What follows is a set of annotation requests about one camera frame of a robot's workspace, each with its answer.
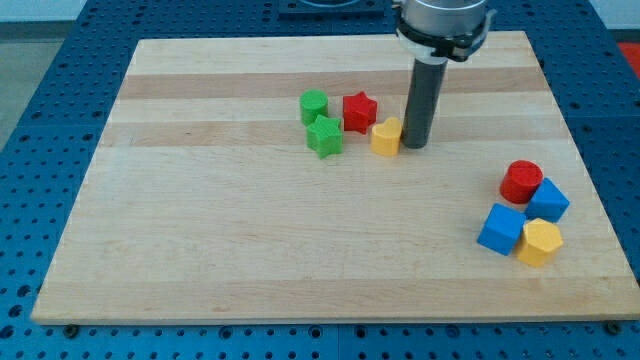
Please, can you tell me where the red cylinder block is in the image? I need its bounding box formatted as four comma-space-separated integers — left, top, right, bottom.
499, 160, 543, 204

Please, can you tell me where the light wooden board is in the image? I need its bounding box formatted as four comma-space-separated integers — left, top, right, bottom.
32, 31, 639, 325

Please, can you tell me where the blue cube block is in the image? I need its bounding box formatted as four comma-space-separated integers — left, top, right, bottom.
477, 203, 526, 256

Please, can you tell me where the red star block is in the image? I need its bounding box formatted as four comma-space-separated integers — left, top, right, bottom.
342, 91, 378, 135

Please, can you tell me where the green cylinder block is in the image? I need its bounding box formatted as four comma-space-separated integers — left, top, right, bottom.
299, 89, 328, 126

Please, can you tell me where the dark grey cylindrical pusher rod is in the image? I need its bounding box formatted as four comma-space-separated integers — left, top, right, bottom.
401, 60, 447, 149

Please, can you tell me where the yellow heart block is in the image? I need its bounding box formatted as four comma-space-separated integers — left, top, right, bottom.
370, 117, 402, 156

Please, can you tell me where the yellow hexagon block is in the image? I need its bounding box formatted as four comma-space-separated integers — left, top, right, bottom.
514, 218, 563, 267

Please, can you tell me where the blue pentagon block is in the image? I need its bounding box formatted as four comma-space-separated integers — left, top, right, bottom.
524, 178, 570, 223

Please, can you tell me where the green star block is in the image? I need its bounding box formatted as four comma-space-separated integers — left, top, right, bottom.
306, 115, 343, 159

